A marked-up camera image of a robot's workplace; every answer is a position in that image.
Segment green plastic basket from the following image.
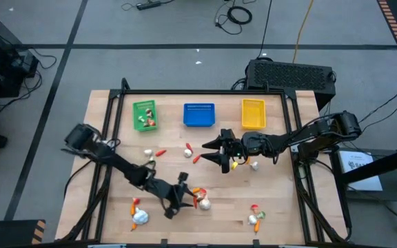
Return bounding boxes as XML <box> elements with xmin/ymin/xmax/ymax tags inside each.
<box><xmin>132</xmin><ymin>99</ymin><xmax>159</xmax><ymax>132</ymax></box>

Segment black metal beam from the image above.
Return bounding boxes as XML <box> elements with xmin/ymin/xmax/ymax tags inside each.
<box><xmin>339</xmin><ymin>143</ymin><xmax>397</xmax><ymax>185</ymax></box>

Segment black metal table frame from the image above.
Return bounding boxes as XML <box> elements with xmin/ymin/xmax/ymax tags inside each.
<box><xmin>60</xmin><ymin>77</ymin><xmax>349</xmax><ymax>244</ymax></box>

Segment coiled black cable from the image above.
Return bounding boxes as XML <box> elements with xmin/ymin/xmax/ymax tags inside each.
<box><xmin>214</xmin><ymin>0</ymin><xmax>254</xmax><ymax>36</ymax></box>

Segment black metal side cart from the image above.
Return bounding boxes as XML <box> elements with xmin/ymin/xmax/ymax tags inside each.
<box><xmin>329</xmin><ymin>147</ymin><xmax>397</xmax><ymax>242</ymax></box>

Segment black floor cable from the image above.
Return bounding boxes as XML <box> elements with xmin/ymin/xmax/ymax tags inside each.
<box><xmin>256</xmin><ymin>0</ymin><xmax>274</xmax><ymax>59</ymax></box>

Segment blue plastic basket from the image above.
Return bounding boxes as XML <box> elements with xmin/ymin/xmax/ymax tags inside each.
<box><xmin>183</xmin><ymin>102</ymin><xmax>216</xmax><ymax>128</ymax></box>

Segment large white toy garlic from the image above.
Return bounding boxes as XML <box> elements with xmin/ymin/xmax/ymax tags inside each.
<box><xmin>132</xmin><ymin>207</ymin><xmax>150</xmax><ymax>226</ymax></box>

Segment black box yellow stripes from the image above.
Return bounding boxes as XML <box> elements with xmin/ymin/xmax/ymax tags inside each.
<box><xmin>0</xmin><ymin>219</ymin><xmax>47</xmax><ymax>248</ymax></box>

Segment yellow floor cable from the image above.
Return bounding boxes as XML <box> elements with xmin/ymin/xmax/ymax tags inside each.
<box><xmin>292</xmin><ymin>0</ymin><xmax>315</xmax><ymax>65</ymax></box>

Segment black power strip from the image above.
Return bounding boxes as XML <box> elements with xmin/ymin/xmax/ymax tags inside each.
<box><xmin>135</xmin><ymin>1</ymin><xmax>162</xmax><ymax>11</ymax></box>

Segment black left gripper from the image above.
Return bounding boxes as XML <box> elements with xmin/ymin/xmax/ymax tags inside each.
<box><xmin>155</xmin><ymin>172</ymin><xmax>197</xmax><ymax>220</ymax></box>

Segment white paper sheet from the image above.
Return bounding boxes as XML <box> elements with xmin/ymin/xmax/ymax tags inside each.
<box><xmin>338</xmin><ymin>150</ymin><xmax>384</xmax><ymax>192</ymax></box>

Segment black computer case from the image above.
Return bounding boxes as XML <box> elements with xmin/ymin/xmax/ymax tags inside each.
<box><xmin>245</xmin><ymin>58</ymin><xmax>337</xmax><ymax>111</ymax></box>

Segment yellow plastic basket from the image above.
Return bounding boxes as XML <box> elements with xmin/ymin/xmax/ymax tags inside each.
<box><xmin>241</xmin><ymin>98</ymin><xmax>267</xmax><ymax>131</ymax></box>

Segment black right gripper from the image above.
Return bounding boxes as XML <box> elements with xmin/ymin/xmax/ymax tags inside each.
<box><xmin>200</xmin><ymin>128</ymin><xmax>245</xmax><ymax>174</ymax></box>

